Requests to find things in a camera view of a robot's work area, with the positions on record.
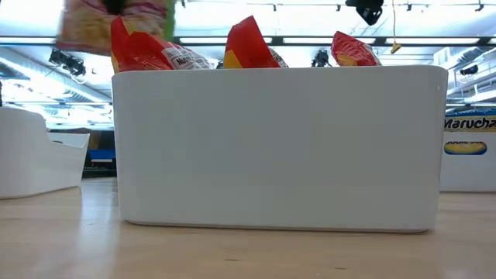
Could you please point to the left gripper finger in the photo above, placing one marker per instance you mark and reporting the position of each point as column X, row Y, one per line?
column 113, row 5

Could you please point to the green Maruchan ramen pack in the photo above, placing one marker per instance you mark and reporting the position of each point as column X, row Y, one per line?
column 85, row 31

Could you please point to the blue Maruchan ramen pack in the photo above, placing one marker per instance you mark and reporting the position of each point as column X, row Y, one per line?
column 469, row 124

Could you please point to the white plastic bin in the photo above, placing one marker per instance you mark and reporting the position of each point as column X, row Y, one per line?
column 35, row 162
column 279, row 155
column 465, row 174

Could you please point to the ceiling spotlight track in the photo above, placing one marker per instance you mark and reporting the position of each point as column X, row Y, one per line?
column 338, row 7

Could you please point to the black ceiling fixture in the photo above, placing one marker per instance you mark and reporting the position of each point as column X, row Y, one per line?
column 67, row 62
column 321, row 58
column 469, row 69

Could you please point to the blue background box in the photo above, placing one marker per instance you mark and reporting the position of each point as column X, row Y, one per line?
column 101, row 155

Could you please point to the black ceiling light rail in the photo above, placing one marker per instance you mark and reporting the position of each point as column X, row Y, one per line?
column 277, row 40

